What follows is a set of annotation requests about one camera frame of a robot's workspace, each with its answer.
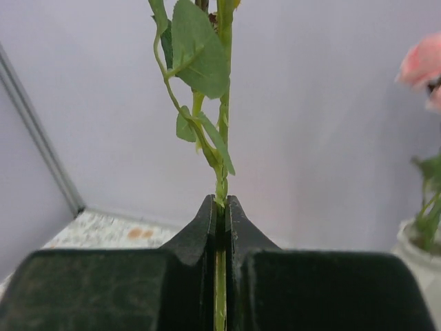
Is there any floral table mat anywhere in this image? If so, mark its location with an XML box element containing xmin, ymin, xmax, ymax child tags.
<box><xmin>1</xmin><ymin>210</ymin><xmax>180</xmax><ymax>293</ymax></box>

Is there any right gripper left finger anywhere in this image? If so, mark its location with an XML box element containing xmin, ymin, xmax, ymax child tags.
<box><xmin>1</xmin><ymin>195</ymin><xmax>216</xmax><ymax>331</ymax></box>

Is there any pink rose stem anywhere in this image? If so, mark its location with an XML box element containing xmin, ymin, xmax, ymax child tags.
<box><xmin>395</xmin><ymin>32</ymin><xmax>441</xmax><ymax>252</ymax></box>

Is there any left aluminium frame post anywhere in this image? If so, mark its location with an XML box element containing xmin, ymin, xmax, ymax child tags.
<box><xmin>1</xmin><ymin>48</ymin><xmax>86</xmax><ymax>216</ymax></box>

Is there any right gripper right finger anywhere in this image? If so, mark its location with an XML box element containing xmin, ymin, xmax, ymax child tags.
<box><xmin>225</xmin><ymin>196</ymin><xmax>436</xmax><ymax>331</ymax></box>

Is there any white ribbed vase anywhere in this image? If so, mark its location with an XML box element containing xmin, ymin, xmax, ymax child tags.
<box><xmin>392</xmin><ymin>219</ymin><xmax>440</xmax><ymax>330</ymax></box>

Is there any cream rose stem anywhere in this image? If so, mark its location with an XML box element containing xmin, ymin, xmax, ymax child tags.
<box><xmin>149</xmin><ymin>1</ymin><xmax>240</xmax><ymax>330</ymax></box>

